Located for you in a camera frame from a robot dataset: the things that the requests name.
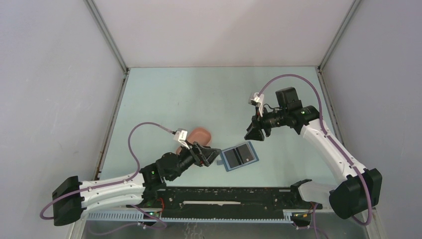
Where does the blue card holder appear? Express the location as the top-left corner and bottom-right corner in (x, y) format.
(217, 141), (259, 172)

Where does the aluminium front rail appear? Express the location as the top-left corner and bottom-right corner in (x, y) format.
(76, 188), (377, 213)

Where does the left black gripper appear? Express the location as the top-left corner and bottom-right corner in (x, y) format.
(168, 139), (220, 181)

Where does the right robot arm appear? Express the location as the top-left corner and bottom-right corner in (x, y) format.
(244, 87), (382, 219)

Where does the left controller board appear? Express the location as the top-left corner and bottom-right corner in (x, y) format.
(143, 211), (161, 220)

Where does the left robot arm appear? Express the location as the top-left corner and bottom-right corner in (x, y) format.
(52, 142), (221, 226)

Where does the pink oval tray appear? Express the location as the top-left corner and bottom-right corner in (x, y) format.
(176, 127), (211, 154)

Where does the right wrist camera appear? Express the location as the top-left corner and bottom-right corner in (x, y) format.
(248, 92), (264, 116)

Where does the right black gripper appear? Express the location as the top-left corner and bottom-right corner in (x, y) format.
(244, 106), (288, 141)

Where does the controller board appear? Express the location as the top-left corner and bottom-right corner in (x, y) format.
(143, 211), (161, 220)
(291, 213), (312, 221)

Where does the right controller board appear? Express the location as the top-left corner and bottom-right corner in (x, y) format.
(291, 213), (312, 221)

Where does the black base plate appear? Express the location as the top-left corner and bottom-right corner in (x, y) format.
(126, 187), (323, 219)

